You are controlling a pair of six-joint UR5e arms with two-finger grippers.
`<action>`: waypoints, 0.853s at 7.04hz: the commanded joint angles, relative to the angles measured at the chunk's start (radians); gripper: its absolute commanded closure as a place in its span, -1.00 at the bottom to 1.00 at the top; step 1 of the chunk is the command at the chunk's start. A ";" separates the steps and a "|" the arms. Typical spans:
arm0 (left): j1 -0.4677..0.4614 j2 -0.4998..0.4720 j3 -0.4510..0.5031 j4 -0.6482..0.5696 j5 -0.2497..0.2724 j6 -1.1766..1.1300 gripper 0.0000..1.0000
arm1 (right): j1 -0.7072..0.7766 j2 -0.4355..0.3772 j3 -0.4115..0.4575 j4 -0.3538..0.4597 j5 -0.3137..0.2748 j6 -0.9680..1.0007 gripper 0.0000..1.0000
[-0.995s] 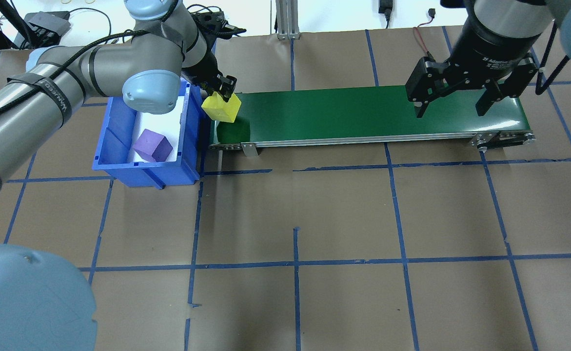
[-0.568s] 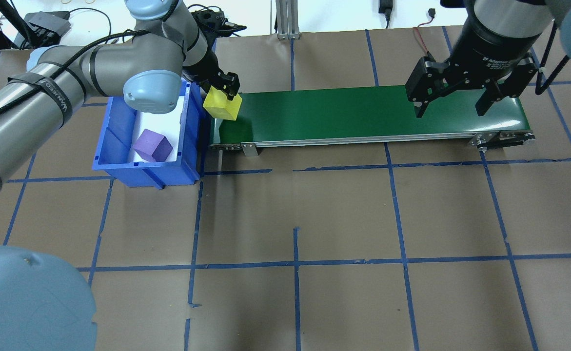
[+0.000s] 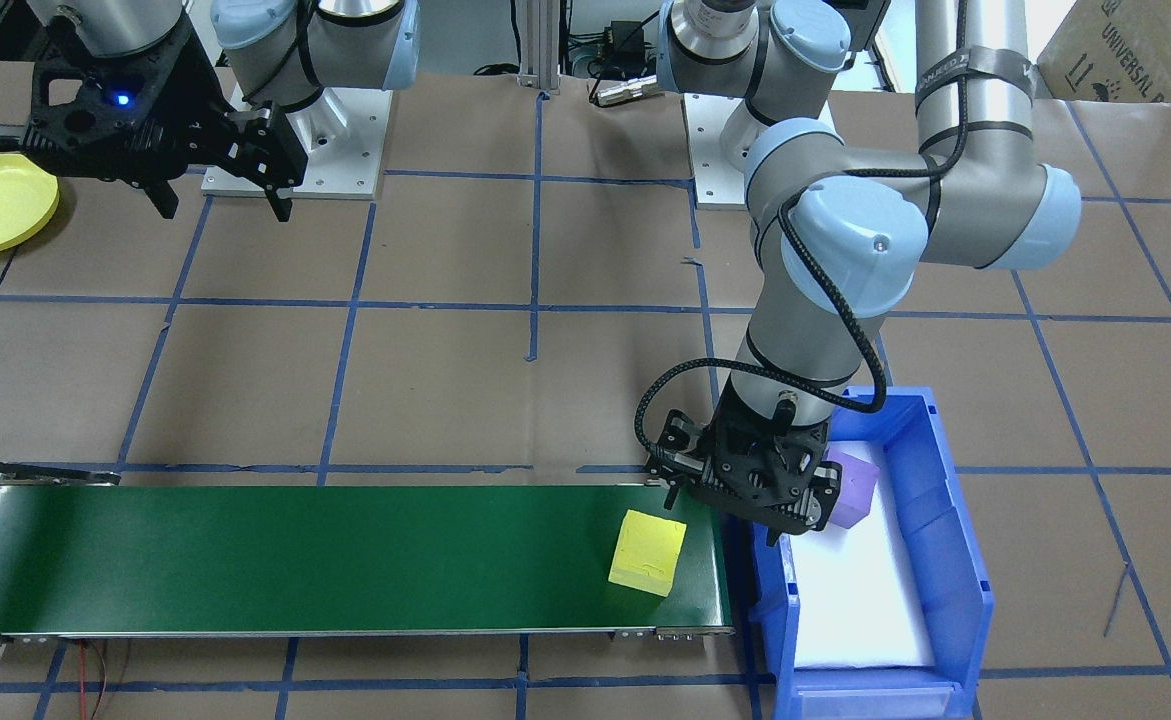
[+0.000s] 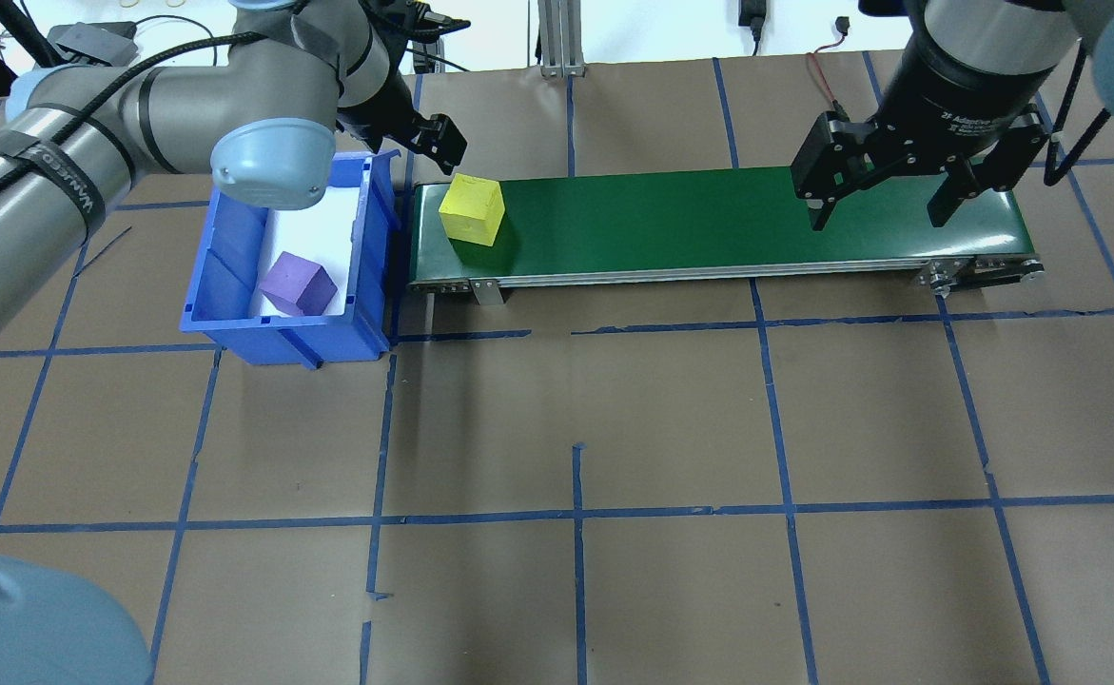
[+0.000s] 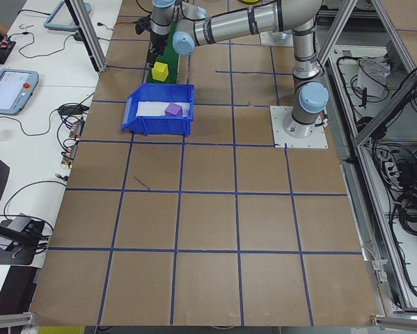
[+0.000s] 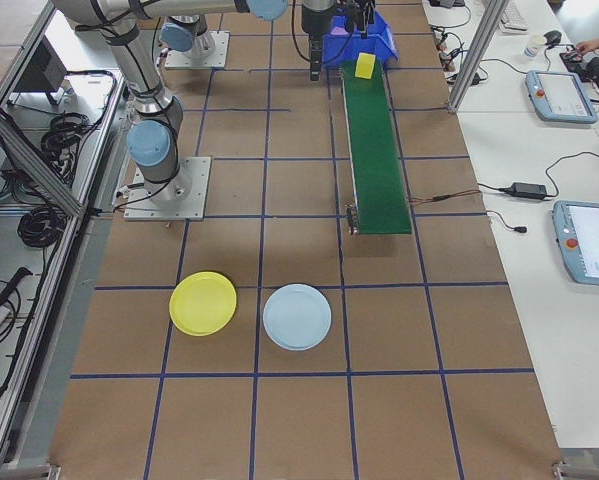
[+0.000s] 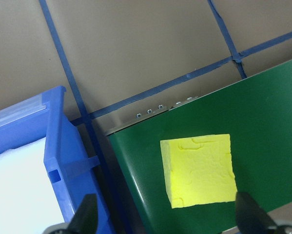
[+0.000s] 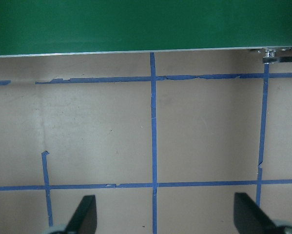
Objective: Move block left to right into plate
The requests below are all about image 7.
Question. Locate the yellow foam block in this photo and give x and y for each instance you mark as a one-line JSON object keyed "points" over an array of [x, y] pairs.
{"points": [[201, 170]]}

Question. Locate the white foam pad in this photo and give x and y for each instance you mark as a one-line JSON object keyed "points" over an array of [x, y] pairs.
{"points": [[19, 182]]}

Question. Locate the blue plastic bin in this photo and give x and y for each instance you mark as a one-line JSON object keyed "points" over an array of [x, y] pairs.
{"points": [[60, 136]]}

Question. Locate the green conveyor belt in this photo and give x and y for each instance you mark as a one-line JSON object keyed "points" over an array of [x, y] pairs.
{"points": [[258, 109]]}

